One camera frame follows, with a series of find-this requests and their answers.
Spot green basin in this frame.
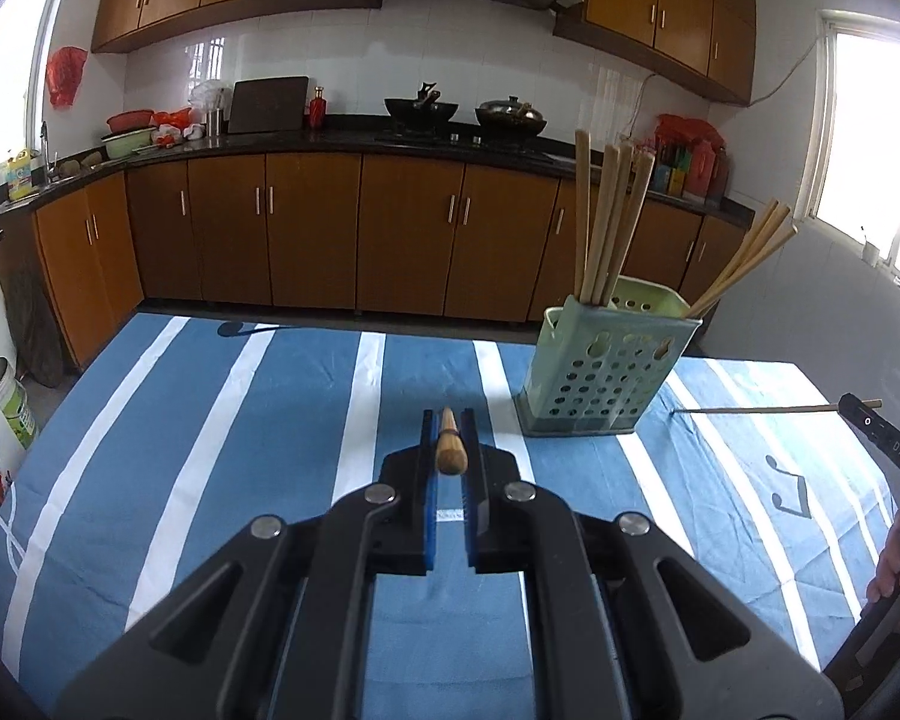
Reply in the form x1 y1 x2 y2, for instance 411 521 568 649
102 127 155 161

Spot red bottle on counter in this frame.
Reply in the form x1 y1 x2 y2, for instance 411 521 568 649
308 86 328 130

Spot yellow detergent bottle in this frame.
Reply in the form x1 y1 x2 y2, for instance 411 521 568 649
4 149 34 202

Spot left window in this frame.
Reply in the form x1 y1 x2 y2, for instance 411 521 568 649
0 0 59 169

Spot white green plastic bucket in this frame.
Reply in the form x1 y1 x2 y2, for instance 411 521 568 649
0 358 38 449

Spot wooden chopstick trio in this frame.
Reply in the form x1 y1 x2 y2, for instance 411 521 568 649
592 140 634 305
603 149 655 305
580 145 619 304

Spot green perforated utensil holder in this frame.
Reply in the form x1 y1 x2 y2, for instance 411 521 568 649
517 277 701 437

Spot black lidded wok right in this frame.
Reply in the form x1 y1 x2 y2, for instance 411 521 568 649
475 96 548 138

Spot black wok left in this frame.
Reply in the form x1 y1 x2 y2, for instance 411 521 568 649
385 83 458 128

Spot red oil bottles group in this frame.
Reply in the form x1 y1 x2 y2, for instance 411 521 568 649
652 114 730 203

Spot red plastic bag on wall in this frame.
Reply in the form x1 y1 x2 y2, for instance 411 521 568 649
45 46 87 110

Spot lower wooden kitchen cabinets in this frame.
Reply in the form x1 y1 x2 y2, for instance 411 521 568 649
0 149 753 373

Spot dark cutting board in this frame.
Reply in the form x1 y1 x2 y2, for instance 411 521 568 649
229 76 308 135

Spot wooden chopstick group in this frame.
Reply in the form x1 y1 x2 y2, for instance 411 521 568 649
741 203 795 265
685 224 798 319
670 398 883 416

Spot red basin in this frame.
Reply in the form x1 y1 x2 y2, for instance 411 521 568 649
107 109 154 135

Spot right window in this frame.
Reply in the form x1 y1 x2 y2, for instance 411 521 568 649
798 10 900 281

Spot window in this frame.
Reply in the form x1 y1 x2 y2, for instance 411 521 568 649
0 0 59 169
798 10 900 281

